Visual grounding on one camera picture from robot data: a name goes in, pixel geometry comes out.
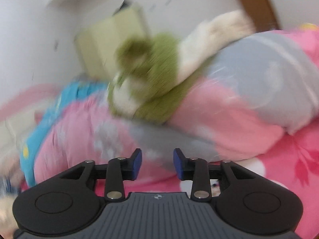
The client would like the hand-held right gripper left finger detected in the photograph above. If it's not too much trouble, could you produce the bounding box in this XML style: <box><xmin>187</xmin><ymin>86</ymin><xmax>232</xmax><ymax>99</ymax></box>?
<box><xmin>60</xmin><ymin>148</ymin><xmax>142</xmax><ymax>201</ymax></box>

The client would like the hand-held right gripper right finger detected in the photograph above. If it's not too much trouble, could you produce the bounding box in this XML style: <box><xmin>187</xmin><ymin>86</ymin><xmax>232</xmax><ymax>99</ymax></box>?
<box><xmin>173</xmin><ymin>148</ymin><xmax>257</xmax><ymax>202</ymax></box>

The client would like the pink grey leaf-print quilt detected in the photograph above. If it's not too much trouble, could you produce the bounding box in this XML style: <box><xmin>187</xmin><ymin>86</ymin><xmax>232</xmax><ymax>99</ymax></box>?
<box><xmin>33</xmin><ymin>28</ymin><xmax>319</xmax><ymax>185</ymax></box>

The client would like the green white fleece garment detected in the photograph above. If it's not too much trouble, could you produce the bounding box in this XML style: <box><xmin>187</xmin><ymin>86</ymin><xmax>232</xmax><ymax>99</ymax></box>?
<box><xmin>107</xmin><ymin>10</ymin><xmax>257</xmax><ymax>125</ymax></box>

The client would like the blue floral quilt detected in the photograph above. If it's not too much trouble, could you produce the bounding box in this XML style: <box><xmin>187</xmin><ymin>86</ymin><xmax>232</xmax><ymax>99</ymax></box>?
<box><xmin>21</xmin><ymin>80</ymin><xmax>107</xmax><ymax>187</ymax></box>

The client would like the pink floral bed sheet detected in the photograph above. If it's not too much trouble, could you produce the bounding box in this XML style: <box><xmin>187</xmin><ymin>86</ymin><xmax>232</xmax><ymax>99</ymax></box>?
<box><xmin>20</xmin><ymin>127</ymin><xmax>319</xmax><ymax>239</ymax></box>

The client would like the pink cream padded headboard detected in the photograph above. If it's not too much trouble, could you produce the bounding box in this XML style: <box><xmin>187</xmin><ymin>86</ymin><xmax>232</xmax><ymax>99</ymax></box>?
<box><xmin>0</xmin><ymin>83</ymin><xmax>60</xmax><ymax>160</ymax></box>

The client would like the pale yellow wardrobe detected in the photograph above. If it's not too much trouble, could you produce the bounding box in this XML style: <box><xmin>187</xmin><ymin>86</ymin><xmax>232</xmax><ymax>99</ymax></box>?
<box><xmin>75</xmin><ymin>2</ymin><xmax>152</xmax><ymax>79</ymax></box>

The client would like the grey garment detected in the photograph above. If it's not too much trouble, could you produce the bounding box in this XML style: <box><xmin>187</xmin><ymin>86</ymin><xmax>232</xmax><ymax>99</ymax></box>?
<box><xmin>0</xmin><ymin>172</ymin><xmax>22</xmax><ymax>197</ymax></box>

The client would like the folded cream garment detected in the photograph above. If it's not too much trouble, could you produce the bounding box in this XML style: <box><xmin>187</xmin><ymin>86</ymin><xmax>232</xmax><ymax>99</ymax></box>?
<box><xmin>0</xmin><ymin>197</ymin><xmax>19</xmax><ymax>237</ymax></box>

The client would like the brown wooden door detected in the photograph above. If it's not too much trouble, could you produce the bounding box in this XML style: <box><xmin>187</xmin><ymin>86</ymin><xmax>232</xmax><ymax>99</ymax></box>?
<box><xmin>229</xmin><ymin>0</ymin><xmax>280</xmax><ymax>31</ymax></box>

